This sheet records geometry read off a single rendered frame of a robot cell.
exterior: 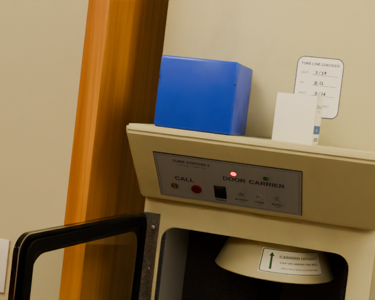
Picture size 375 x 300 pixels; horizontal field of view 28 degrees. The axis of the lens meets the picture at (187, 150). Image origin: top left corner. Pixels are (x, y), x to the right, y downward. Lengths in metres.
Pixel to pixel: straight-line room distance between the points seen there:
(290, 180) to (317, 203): 0.05
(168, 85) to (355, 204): 0.27
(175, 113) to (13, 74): 0.75
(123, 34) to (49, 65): 0.56
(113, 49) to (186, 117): 0.16
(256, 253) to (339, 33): 0.32
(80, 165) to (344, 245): 0.36
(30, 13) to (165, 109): 0.74
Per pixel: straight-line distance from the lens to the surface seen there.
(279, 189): 0.95
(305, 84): 1.01
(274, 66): 1.02
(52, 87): 1.59
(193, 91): 0.92
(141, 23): 1.11
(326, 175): 0.91
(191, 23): 1.05
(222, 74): 0.92
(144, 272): 1.07
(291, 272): 1.05
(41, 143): 1.60
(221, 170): 0.94
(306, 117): 0.92
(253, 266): 1.05
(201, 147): 0.92
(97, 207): 1.03
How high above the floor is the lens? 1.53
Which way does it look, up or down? 3 degrees down
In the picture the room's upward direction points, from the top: 7 degrees clockwise
